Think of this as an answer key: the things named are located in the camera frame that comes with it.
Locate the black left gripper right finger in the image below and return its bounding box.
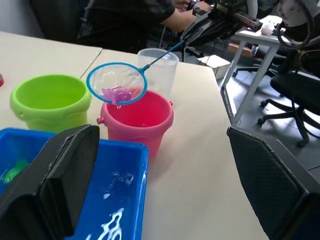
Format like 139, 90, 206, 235
226, 125, 320, 240

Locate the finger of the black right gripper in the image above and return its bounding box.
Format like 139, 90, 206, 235
185, 21, 237, 48
180, 12, 219, 41

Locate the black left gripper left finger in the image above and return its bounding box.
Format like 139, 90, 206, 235
0, 124, 101, 240

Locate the blue hand net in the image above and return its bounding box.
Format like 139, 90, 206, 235
86, 39, 187, 106

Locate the purple toy fish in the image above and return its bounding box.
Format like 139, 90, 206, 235
100, 87, 134, 106

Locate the green toy fish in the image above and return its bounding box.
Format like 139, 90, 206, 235
0, 159, 32, 186

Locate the clear plastic cup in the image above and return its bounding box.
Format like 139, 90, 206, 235
137, 48, 180, 99

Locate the green plastic bucket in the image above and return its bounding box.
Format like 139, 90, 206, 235
9, 73, 94, 134

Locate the blue plastic tub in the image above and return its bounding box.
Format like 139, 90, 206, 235
0, 127, 150, 240

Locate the pink plastic bucket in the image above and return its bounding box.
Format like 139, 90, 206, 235
97, 89, 175, 161

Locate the person's bare hand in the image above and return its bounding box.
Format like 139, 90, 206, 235
174, 0, 213, 13

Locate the white chair back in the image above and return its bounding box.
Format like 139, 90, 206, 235
245, 0, 259, 21

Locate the white desk with metal legs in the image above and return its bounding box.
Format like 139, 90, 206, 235
220, 14, 291, 126

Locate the pink white crumpled object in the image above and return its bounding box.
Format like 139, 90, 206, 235
260, 20, 276, 36

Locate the white cardboard box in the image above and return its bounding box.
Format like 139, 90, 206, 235
196, 54, 232, 81

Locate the person in black shirt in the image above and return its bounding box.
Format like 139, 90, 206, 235
76, 0, 198, 54

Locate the black office chair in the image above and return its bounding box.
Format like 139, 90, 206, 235
256, 48, 320, 149

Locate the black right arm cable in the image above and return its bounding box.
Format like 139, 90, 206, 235
275, 0, 315, 51

